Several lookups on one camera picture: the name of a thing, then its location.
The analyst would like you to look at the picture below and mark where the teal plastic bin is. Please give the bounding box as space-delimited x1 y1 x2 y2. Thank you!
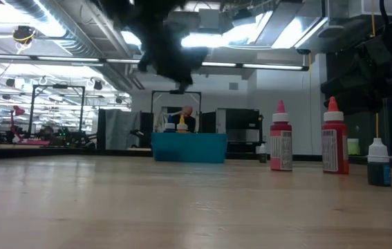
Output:
151 132 228 164

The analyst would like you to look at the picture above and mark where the grey cover sheet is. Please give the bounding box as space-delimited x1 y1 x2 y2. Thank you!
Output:
104 109 142 150

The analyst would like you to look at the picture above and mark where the red food coloring bottle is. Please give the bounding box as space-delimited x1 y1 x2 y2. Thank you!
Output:
321 97 350 175

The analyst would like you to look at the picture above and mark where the pale draped cloth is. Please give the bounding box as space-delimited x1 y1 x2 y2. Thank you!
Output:
154 110 171 133

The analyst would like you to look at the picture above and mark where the person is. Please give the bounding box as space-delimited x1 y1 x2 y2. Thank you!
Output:
171 105 197 134

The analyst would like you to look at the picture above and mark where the black monitor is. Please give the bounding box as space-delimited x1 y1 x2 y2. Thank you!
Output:
216 107 263 153

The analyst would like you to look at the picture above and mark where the pink food coloring bottle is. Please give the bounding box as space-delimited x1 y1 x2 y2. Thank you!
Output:
270 100 293 172

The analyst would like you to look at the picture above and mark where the long hanging light bar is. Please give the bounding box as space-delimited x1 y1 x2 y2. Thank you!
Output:
0 51 310 72

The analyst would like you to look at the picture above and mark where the black robot station frame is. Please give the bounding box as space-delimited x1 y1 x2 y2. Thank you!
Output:
28 84 86 139
151 89 203 134

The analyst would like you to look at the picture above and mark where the yellow food coloring bottle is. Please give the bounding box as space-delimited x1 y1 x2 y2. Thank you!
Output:
176 114 190 134

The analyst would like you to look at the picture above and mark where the light green cup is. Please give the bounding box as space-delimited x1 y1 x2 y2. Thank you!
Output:
347 138 361 156

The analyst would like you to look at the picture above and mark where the small dropper bottle blue label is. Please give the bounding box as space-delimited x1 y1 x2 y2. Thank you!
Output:
367 138 392 187

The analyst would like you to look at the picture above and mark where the pink machine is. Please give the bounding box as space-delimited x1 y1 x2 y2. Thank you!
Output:
8 105 50 146

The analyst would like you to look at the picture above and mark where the black yellow cable reel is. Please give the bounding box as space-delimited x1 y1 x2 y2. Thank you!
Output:
11 25 37 45

